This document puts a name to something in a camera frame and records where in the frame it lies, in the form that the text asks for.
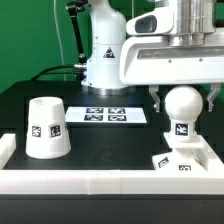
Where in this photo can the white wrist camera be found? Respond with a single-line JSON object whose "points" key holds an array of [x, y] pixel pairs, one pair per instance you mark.
{"points": [[157, 22]]}

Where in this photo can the white marker sheet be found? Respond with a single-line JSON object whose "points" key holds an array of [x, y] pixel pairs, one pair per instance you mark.
{"points": [[105, 115]]}

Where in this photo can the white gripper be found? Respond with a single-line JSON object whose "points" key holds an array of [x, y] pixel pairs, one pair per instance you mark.
{"points": [[151, 61]]}

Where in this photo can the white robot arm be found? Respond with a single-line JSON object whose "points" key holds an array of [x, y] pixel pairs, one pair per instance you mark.
{"points": [[179, 42]]}

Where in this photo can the white lamp base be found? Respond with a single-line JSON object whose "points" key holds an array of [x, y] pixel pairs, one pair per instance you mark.
{"points": [[191, 154]]}

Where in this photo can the white lamp bulb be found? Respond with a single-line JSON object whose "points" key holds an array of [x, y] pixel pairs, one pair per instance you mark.
{"points": [[183, 105]]}

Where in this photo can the white lamp shade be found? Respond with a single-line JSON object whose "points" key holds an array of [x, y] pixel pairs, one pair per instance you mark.
{"points": [[47, 134]]}

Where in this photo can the white U-shaped fence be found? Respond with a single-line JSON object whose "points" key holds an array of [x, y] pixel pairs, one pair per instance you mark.
{"points": [[89, 182]]}

